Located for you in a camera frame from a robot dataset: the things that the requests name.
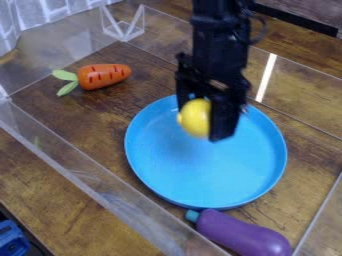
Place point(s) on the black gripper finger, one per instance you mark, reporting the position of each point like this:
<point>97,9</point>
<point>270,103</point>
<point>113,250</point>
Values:
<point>227,104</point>

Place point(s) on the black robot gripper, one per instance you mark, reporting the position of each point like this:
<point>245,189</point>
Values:
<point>220,41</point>

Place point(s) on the yellow toy lemon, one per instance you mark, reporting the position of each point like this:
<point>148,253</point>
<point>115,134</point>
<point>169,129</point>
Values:
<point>193,117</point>

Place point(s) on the round blue plastic tray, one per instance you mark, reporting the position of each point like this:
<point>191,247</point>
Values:
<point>199,174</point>

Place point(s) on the orange toy carrot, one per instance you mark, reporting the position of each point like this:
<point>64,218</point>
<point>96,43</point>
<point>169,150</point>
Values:
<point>92,77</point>

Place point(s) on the dark wooden baseboard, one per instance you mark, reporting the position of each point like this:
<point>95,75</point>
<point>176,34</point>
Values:
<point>318,15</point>

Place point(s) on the purple toy eggplant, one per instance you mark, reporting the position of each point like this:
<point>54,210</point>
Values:
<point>247,239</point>

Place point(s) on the white sheer curtain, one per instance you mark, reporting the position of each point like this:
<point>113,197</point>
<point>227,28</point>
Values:
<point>25,14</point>

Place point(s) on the blue device at corner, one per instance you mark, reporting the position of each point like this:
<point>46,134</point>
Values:
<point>13,243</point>

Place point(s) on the clear acrylic enclosure wall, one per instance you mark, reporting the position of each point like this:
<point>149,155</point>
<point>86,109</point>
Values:
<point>65,181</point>

